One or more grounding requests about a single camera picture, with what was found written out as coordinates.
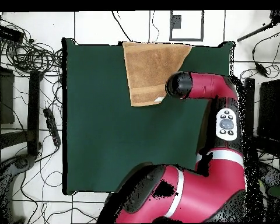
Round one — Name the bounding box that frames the tan terry towel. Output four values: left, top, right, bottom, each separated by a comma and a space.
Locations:
122, 41, 193, 107

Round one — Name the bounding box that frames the dark flat panel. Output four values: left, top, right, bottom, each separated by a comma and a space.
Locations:
0, 65, 15, 125
257, 79, 280, 141

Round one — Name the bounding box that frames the dark green table cloth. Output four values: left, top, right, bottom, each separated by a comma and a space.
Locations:
61, 37, 235, 195

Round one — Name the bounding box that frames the black power strip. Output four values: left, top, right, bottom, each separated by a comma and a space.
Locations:
43, 107, 62, 148

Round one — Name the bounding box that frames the black L-shaped stand foot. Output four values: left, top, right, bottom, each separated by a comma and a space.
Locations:
0, 71, 41, 156
244, 78, 280, 160

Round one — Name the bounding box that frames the small grey square plate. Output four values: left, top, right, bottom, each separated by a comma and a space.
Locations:
169, 15, 182, 29

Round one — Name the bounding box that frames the black power adapter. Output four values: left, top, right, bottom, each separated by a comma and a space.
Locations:
255, 63, 269, 77

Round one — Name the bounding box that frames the black rod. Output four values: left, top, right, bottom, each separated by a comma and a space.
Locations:
236, 10, 280, 43

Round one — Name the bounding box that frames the black electronics box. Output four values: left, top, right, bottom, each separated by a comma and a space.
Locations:
0, 23, 25, 44

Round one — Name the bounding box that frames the tangled black cable bundle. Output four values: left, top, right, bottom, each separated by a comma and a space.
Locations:
0, 13, 63, 78

